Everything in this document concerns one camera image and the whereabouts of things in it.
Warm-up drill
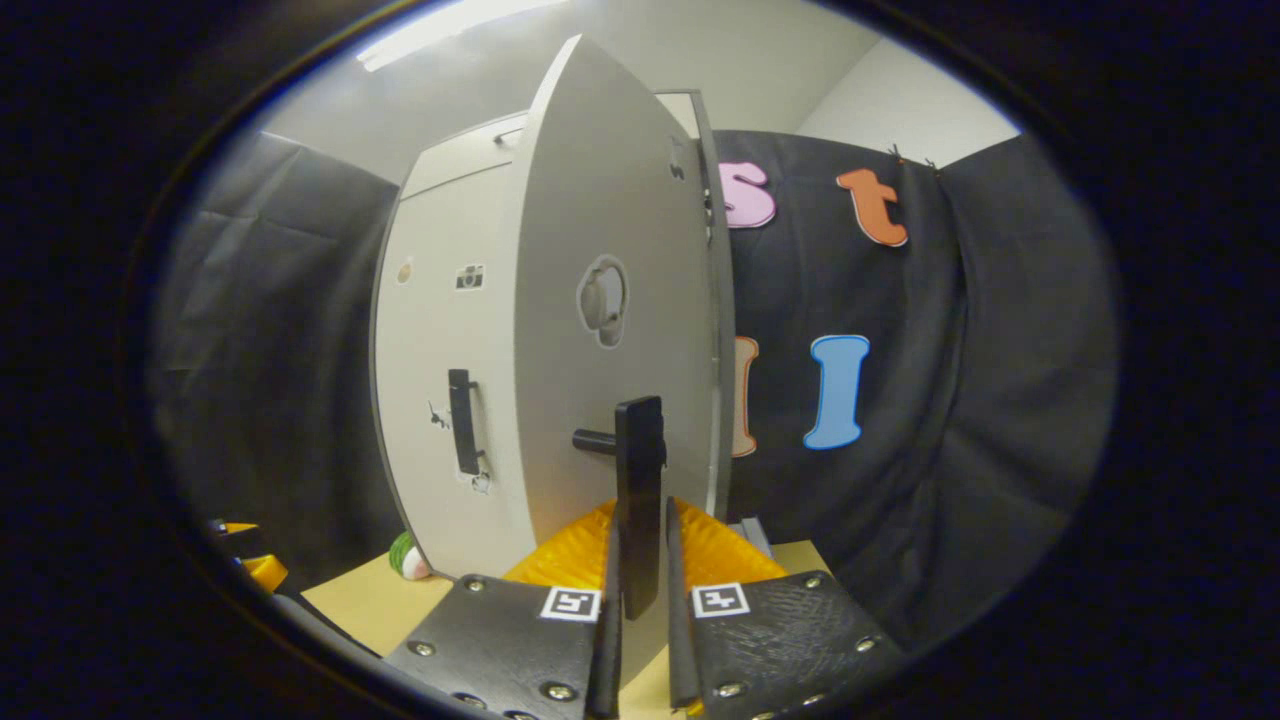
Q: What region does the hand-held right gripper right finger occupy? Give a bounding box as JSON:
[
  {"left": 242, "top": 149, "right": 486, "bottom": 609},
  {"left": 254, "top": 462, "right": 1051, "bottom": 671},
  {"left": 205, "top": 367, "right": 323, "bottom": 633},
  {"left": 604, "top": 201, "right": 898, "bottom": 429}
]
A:
[{"left": 665, "top": 497, "right": 906, "bottom": 720}]

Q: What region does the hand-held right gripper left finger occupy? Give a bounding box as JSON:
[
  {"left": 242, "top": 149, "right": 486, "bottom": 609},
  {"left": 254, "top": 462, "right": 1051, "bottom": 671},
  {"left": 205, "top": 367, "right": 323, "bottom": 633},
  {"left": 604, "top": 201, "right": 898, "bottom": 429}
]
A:
[{"left": 385, "top": 500, "right": 625, "bottom": 720}]

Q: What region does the black door handle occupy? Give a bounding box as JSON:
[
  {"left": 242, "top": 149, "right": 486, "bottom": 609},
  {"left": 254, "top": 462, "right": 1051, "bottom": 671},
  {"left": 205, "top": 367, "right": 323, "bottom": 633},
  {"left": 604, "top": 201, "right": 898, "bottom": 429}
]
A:
[
  {"left": 447, "top": 368, "right": 488, "bottom": 476},
  {"left": 572, "top": 395, "right": 668, "bottom": 621}
]

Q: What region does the camera-sticker white cabinet door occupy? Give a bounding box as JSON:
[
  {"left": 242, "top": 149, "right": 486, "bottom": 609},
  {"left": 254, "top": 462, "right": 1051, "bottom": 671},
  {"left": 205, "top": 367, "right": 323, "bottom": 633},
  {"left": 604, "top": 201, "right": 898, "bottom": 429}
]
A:
[{"left": 370, "top": 185, "right": 531, "bottom": 581}]

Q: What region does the white double-door shoe cabinet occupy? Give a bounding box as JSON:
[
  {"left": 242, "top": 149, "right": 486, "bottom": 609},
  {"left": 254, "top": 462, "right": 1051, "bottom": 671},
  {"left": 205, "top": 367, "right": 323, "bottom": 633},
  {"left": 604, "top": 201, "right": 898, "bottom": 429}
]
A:
[{"left": 368, "top": 88, "right": 741, "bottom": 583}]

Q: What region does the headphone-sticker white cabinet door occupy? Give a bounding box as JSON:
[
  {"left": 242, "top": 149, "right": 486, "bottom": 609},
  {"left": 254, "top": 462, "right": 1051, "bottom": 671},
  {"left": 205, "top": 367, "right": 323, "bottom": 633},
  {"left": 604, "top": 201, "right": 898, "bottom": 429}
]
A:
[{"left": 512, "top": 35, "right": 736, "bottom": 581}]

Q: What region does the green striped round toy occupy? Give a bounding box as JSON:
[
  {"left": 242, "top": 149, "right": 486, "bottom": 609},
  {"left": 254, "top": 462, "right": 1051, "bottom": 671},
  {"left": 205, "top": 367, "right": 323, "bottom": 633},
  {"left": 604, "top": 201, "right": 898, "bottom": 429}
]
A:
[{"left": 388, "top": 530, "right": 433, "bottom": 581}]

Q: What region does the black backdrop cloth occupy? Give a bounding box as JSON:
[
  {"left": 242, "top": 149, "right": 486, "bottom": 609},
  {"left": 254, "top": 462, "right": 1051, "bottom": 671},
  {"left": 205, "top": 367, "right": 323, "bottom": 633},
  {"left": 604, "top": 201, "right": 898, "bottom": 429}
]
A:
[{"left": 150, "top": 128, "right": 1121, "bottom": 651}]

